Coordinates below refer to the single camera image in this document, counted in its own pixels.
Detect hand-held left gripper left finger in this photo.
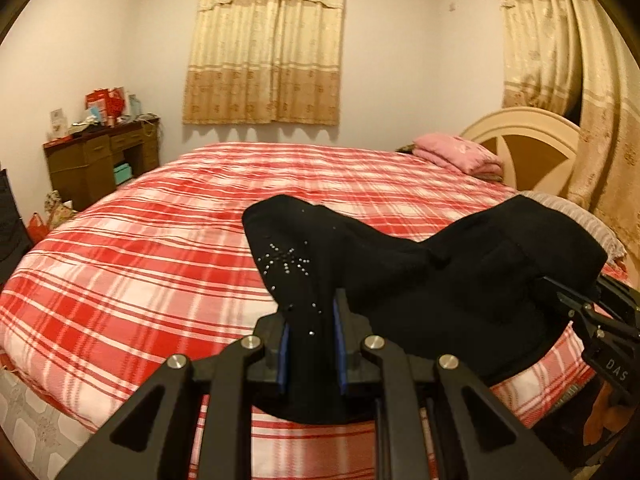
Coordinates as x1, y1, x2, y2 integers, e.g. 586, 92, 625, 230
57, 310, 293, 480

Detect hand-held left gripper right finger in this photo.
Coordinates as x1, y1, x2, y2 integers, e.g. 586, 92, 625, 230
332, 287, 571, 480

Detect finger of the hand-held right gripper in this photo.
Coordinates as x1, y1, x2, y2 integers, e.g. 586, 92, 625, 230
537, 276, 608, 333
595, 274, 640, 328

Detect black pants with rhinestones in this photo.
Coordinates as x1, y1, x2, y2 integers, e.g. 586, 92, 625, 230
241, 194, 608, 423

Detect person's right hand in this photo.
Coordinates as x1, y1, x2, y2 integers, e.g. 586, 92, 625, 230
582, 382, 623, 448

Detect grey striped pillow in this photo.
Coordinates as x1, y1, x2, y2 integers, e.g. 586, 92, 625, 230
520, 191, 626, 261

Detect cream wooden headboard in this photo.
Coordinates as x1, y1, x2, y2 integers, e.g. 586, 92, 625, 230
459, 107, 583, 196

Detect red plaid bed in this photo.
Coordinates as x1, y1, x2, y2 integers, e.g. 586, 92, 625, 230
0, 141, 626, 480

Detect pink folded blanket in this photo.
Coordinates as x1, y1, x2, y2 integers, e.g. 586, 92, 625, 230
412, 133, 505, 177

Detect large beige patterned curtain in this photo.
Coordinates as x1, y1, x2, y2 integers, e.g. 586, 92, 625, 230
492, 0, 640, 256

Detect floral bag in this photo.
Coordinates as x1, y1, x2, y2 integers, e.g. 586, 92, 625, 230
44, 191, 78, 228

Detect brown wooden desk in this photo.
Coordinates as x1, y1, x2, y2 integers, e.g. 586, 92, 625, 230
42, 117, 162, 212

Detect red shopping bag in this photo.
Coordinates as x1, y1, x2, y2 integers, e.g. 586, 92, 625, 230
27, 212, 51, 243

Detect black suitcase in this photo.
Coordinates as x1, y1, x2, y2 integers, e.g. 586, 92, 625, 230
0, 167, 35, 286

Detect beige patterned window curtain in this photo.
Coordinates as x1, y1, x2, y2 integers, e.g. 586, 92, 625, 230
182, 0, 346, 126

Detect white card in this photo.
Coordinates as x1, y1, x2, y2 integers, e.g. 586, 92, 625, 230
49, 108, 69, 139

